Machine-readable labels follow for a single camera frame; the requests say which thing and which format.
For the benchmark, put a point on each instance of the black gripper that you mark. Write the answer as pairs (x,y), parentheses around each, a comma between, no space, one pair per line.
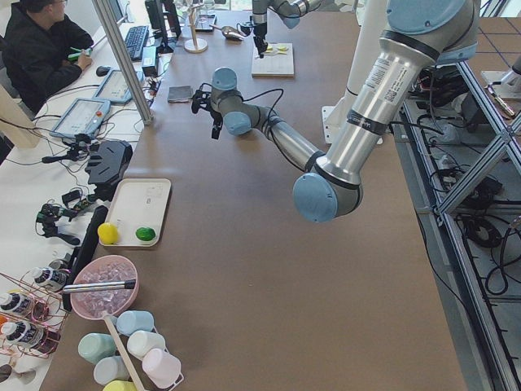
(216,121)
(259,31)

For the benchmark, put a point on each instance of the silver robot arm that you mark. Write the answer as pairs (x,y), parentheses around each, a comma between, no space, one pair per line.
(414,35)
(289,12)

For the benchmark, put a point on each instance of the pink bowl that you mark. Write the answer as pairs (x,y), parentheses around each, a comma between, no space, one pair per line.
(93,305)

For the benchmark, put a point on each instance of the bamboo cutting board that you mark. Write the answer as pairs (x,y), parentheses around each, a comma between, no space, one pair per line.
(273,65)

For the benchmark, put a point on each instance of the steel scoop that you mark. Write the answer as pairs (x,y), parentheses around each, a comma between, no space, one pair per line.
(229,33)

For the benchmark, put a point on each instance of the grey folded cloth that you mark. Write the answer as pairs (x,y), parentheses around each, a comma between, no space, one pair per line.
(179,94)

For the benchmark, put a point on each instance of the wooden mug tree stand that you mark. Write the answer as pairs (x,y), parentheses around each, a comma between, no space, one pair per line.
(194,44)

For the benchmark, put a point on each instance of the black monitor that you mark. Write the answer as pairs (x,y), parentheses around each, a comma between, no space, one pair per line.
(164,23)

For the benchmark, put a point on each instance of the beige rabbit tray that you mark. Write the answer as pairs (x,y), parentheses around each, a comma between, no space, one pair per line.
(138,202)

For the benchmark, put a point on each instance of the upper teach pendant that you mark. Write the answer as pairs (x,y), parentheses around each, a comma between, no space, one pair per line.
(114,88)

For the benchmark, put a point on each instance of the teach pendant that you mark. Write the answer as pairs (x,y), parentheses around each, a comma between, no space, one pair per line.
(83,117)
(114,88)

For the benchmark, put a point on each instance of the black keyboard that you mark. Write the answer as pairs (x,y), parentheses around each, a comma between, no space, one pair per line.
(135,40)

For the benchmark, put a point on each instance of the green lime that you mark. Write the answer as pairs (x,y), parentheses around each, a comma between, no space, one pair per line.
(145,234)

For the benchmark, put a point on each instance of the black computer mouse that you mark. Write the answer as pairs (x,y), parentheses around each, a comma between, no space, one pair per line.
(102,71)

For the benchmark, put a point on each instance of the lower teach pendant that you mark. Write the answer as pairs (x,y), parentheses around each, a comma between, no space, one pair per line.
(83,117)

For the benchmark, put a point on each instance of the yellow lemon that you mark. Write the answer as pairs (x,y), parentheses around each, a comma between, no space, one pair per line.
(108,233)

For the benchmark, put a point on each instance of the steel ice tongs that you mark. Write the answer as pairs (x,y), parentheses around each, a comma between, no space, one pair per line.
(100,287)

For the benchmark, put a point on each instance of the seated person in black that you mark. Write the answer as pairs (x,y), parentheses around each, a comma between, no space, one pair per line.
(45,52)

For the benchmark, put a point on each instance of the light blue cup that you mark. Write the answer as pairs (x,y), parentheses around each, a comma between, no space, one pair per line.
(131,321)

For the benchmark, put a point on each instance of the white cup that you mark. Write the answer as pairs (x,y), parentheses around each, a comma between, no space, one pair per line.
(141,342)

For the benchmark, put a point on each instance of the pink cup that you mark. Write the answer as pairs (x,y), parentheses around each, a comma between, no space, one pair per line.
(162,368)

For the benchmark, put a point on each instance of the green cup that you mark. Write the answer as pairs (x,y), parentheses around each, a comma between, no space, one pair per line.
(93,347)

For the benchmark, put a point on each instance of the pale blue cup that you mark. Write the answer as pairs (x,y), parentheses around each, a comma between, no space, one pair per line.
(109,369)

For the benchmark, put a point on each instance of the bottle rack with bottles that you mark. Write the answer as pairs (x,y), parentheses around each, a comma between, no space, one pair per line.
(33,312)

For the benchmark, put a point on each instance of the yellow cup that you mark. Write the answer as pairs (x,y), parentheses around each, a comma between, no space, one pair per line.
(120,385)

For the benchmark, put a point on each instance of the aluminium frame post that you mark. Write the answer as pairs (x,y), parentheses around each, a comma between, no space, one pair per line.
(116,42)

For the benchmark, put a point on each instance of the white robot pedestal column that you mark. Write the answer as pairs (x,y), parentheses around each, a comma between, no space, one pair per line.
(367,50)

